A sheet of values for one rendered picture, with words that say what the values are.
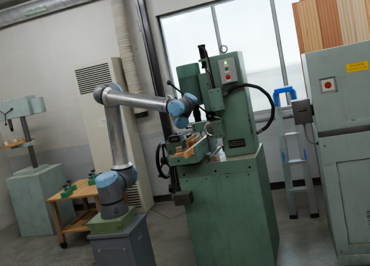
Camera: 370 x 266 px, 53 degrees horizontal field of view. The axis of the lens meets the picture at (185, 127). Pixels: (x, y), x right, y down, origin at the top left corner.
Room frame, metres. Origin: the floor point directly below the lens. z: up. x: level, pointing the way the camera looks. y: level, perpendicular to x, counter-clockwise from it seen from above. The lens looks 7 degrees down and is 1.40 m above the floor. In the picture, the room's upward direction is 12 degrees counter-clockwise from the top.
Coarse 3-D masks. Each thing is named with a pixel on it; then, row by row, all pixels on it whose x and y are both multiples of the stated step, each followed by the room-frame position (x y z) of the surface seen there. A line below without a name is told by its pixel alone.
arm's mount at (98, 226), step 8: (96, 216) 2.38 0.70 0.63; (120, 216) 2.29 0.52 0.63; (128, 216) 2.32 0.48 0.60; (136, 216) 2.42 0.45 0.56; (88, 224) 2.28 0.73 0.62; (96, 224) 2.26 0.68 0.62; (104, 224) 2.25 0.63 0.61; (112, 224) 2.23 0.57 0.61; (120, 224) 2.22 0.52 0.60; (128, 224) 2.30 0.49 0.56; (96, 232) 2.27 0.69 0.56; (104, 232) 2.25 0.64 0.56; (112, 232) 2.23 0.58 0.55
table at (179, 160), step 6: (210, 144) 2.77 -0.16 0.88; (204, 150) 2.60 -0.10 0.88; (168, 156) 2.71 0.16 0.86; (174, 156) 2.49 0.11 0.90; (180, 156) 2.46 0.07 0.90; (192, 156) 2.43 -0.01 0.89; (198, 156) 2.45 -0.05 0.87; (174, 162) 2.47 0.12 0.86; (180, 162) 2.46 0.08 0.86; (186, 162) 2.44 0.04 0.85; (192, 162) 2.43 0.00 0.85
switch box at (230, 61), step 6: (222, 60) 2.48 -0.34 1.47; (228, 60) 2.46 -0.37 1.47; (234, 60) 2.51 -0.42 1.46; (222, 66) 2.48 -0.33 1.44; (228, 66) 2.47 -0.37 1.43; (234, 66) 2.47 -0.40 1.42; (222, 72) 2.48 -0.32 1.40; (228, 72) 2.47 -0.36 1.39; (234, 72) 2.46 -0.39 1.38; (222, 78) 2.49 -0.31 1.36; (234, 78) 2.46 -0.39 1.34
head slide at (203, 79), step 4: (204, 68) 2.69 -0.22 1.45; (200, 76) 2.64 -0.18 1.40; (204, 76) 2.63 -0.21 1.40; (208, 76) 2.62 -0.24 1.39; (200, 80) 2.64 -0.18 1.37; (204, 80) 2.63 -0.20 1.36; (208, 80) 2.62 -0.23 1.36; (200, 84) 2.64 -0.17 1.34; (204, 84) 2.64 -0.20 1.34; (208, 84) 2.62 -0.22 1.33; (200, 88) 2.65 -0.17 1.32; (204, 88) 2.64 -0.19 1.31; (208, 88) 2.63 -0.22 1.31; (204, 92) 2.64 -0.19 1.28; (208, 92) 2.63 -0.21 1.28; (204, 96) 2.64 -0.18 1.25; (208, 96) 2.63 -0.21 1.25; (204, 100) 2.64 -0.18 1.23; (208, 100) 2.63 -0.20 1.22; (204, 104) 2.64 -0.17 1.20; (208, 104) 2.64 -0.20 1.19; (204, 108) 2.65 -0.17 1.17; (208, 108) 2.64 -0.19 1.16; (208, 120) 2.64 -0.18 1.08; (212, 120) 2.63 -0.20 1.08
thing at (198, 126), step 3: (192, 123) 2.73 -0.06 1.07; (195, 123) 2.71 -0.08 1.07; (198, 123) 2.71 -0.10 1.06; (201, 123) 2.70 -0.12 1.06; (204, 123) 2.69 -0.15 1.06; (192, 126) 2.72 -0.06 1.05; (195, 126) 2.71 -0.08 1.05; (198, 126) 2.71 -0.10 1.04; (201, 126) 2.70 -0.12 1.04; (192, 129) 2.73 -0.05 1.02; (195, 129) 2.72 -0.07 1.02; (198, 129) 2.71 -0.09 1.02; (201, 129) 2.70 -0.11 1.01; (195, 132) 2.72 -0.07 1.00; (201, 132) 2.73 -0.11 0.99
